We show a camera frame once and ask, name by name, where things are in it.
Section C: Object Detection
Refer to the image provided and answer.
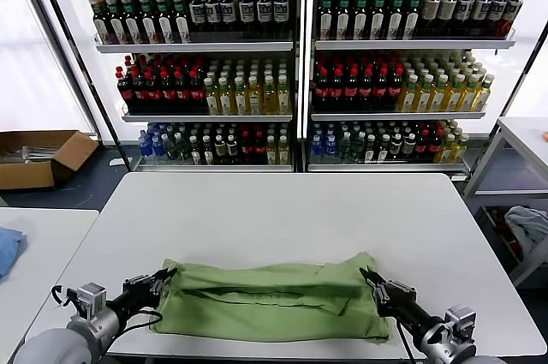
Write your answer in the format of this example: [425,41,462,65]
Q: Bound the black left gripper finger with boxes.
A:
[123,267,172,291]
[152,268,179,295]

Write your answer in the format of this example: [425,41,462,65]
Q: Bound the pale grey-blue crumpled cloth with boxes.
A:
[503,205,548,254]

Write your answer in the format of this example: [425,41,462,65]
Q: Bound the grey storage crate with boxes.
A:
[474,205,548,288]

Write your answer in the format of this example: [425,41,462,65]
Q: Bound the beige label dark drink bottle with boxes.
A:
[420,0,442,38]
[437,0,458,38]

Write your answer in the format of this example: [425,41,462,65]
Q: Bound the open cardboard box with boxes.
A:
[0,129,102,191]

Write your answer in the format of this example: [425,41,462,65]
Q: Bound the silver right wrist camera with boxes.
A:
[444,303,478,342]

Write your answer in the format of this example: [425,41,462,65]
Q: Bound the clear plastic packaging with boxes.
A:
[12,145,57,164]

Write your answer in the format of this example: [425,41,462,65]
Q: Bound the green cap dark tea bottle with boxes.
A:
[92,0,110,45]
[139,0,157,45]
[370,0,387,39]
[352,0,369,39]
[106,0,125,45]
[122,0,140,45]
[317,0,335,39]
[172,0,190,44]
[334,0,352,39]
[403,0,422,39]
[155,0,173,45]
[387,0,405,39]

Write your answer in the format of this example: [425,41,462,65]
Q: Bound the blue label dark drink bottle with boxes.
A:
[487,0,508,38]
[271,0,289,39]
[219,0,238,39]
[204,0,221,39]
[188,0,205,39]
[254,0,272,39]
[454,0,474,38]
[237,0,255,39]
[470,0,491,38]

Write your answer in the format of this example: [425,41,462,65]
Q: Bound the black left camera cable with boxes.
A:
[51,284,80,308]

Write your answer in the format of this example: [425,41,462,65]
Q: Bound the green t-shirt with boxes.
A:
[148,251,391,344]

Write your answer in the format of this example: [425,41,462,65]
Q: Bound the grey metal frame table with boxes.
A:
[462,116,548,211]

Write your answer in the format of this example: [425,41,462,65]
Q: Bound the black slanted pole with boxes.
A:
[28,0,134,170]
[491,21,548,155]

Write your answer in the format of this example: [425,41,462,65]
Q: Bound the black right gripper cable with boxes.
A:
[394,319,417,364]

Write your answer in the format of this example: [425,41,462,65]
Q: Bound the white metal shelf unit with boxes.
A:
[63,0,306,174]
[305,0,548,181]

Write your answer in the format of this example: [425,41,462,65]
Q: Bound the red cap cola bottle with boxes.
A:
[131,70,148,109]
[328,67,345,109]
[145,71,163,109]
[372,66,390,109]
[159,70,176,109]
[116,71,134,109]
[174,70,190,109]
[313,67,331,109]
[188,70,205,109]
[342,66,360,109]
[358,67,375,109]
[387,66,404,109]

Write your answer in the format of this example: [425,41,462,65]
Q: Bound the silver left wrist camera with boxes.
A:
[75,281,108,319]

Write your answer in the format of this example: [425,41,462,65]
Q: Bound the blue folded cloth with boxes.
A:
[0,226,27,280]

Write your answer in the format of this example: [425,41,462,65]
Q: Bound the white cap red drink bottle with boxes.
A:
[502,0,524,38]

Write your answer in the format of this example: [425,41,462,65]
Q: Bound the small dark bottle white label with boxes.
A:
[212,134,227,165]
[224,134,239,165]
[402,132,417,162]
[389,132,403,162]

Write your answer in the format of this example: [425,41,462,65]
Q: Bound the red cloth item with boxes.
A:
[491,208,523,260]

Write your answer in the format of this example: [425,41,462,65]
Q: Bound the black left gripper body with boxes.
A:
[114,283,161,310]

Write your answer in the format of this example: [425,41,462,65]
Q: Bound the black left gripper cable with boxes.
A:
[122,310,164,334]

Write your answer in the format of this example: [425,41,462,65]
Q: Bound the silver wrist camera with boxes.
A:
[444,303,478,342]
[75,281,108,319]

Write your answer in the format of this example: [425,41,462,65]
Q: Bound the small red label cola bottle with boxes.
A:
[252,130,266,165]
[427,128,443,162]
[240,130,254,165]
[415,128,430,162]

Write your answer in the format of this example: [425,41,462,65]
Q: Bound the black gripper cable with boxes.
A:
[122,310,164,334]
[394,319,417,364]

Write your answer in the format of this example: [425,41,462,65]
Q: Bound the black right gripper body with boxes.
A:
[382,294,447,343]

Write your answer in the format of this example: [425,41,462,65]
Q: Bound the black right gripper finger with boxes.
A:
[358,267,385,304]
[376,277,418,304]

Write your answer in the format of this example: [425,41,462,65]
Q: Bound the yellow juice bottle white cap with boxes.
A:
[217,76,234,116]
[396,75,420,113]
[472,75,495,113]
[261,75,277,116]
[232,76,248,116]
[442,75,466,113]
[412,75,434,113]
[203,77,219,116]
[426,75,450,113]
[457,75,480,113]
[247,75,262,116]
[276,75,291,116]

